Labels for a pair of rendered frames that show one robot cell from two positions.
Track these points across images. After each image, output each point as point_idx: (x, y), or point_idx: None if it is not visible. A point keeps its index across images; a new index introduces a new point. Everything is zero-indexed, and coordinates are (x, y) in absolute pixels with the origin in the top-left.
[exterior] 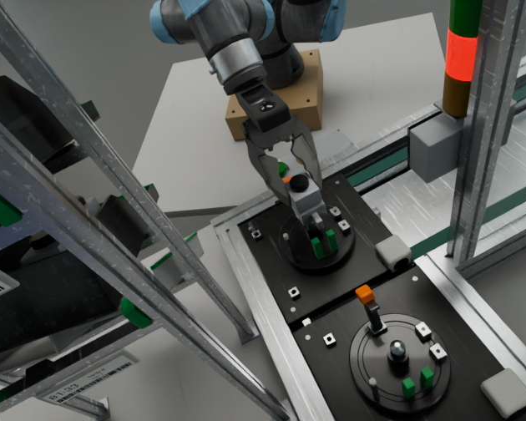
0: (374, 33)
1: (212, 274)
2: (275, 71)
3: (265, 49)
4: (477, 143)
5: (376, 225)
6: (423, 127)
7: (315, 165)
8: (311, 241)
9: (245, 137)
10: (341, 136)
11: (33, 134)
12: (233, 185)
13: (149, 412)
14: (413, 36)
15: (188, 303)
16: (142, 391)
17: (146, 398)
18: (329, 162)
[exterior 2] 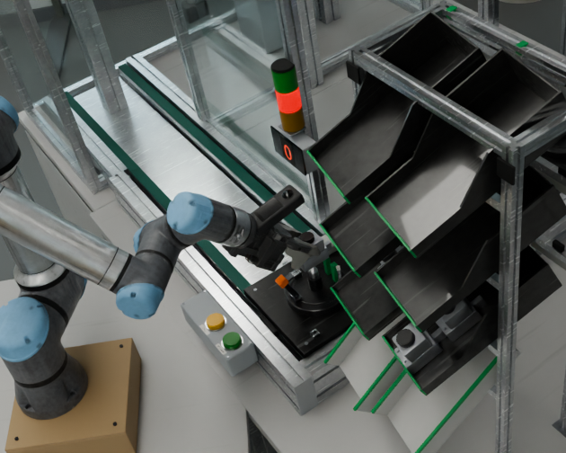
0: None
1: (338, 418)
2: (75, 367)
3: (63, 352)
4: (314, 128)
5: None
6: (301, 145)
7: (293, 228)
8: (322, 288)
9: (136, 438)
10: (193, 299)
11: None
12: (214, 433)
13: (485, 427)
14: (10, 297)
15: (375, 431)
16: (471, 442)
17: (475, 435)
18: (226, 304)
